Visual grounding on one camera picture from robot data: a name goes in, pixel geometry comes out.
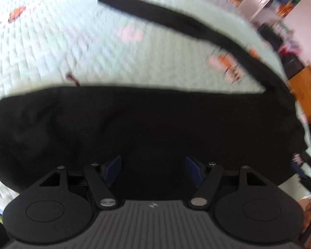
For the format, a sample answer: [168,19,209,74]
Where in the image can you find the wooden desk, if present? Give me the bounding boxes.
[288,65,311,123]

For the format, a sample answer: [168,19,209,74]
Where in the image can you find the black pants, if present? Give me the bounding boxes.
[0,0,307,204]

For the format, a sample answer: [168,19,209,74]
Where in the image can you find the black chair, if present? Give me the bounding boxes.
[258,22,306,79]

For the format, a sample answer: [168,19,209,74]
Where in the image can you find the mint quilted bedspread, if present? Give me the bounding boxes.
[0,0,311,208]

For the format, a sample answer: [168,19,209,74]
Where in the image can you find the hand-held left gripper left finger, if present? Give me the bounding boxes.
[39,155,123,210]

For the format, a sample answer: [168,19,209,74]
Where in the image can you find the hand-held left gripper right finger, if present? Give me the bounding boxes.
[185,155,273,210]

